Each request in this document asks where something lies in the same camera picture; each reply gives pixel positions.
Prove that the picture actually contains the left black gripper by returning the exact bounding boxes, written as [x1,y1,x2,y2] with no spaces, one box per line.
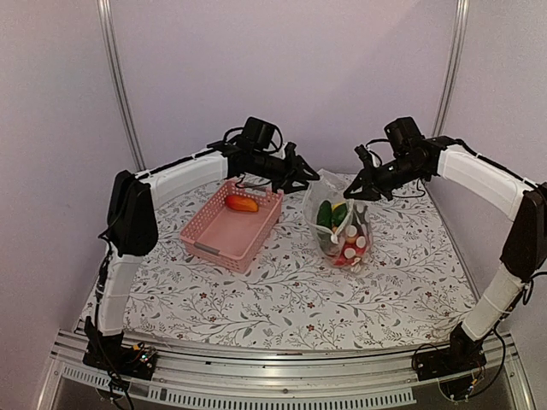
[252,149,321,194]

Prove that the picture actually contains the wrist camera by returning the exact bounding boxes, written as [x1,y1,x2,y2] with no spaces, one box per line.
[354,116,426,167]
[235,117,296,159]

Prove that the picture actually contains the pink plastic basket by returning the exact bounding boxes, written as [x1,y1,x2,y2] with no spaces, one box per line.
[180,179,284,273]

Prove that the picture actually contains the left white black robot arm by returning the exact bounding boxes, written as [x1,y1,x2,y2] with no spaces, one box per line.
[92,141,320,371]

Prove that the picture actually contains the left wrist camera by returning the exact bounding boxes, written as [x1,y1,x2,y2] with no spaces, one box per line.
[235,117,296,159]

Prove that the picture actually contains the aluminium frame post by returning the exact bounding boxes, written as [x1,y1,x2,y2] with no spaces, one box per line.
[97,0,146,171]
[432,0,470,137]

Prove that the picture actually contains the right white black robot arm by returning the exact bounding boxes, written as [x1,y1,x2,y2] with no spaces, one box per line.
[344,135,546,372]

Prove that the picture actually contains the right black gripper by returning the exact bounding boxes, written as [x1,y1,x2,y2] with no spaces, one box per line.
[345,155,428,201]

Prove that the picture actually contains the front aluminium rail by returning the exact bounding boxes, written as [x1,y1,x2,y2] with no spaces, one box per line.
[37,330,539,409]

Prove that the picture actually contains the clear zip top bag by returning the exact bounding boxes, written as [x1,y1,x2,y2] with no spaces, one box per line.
[302,169,373,272]

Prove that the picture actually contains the green toy pepper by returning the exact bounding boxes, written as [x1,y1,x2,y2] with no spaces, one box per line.
[331,205,348,227]

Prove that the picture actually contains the green toy cucumber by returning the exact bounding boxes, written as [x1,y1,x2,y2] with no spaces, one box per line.
[316,200,332,229]

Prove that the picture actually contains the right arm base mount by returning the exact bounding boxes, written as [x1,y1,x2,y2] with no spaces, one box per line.
[411,343,486,401]

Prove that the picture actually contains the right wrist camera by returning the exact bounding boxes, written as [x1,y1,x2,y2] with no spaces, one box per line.
[354,116,426,167]

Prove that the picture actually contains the right aluminium frame post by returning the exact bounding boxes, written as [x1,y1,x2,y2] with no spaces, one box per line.
[432,0,470,137]

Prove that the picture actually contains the floral patterned table mat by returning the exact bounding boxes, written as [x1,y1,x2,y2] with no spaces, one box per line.
[124,182,475,350]

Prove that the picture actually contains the left aluminium frame post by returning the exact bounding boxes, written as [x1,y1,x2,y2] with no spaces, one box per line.
[97,0,146,171]

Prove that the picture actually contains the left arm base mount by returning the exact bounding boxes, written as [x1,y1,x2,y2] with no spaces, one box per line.
[83,335,157,380]

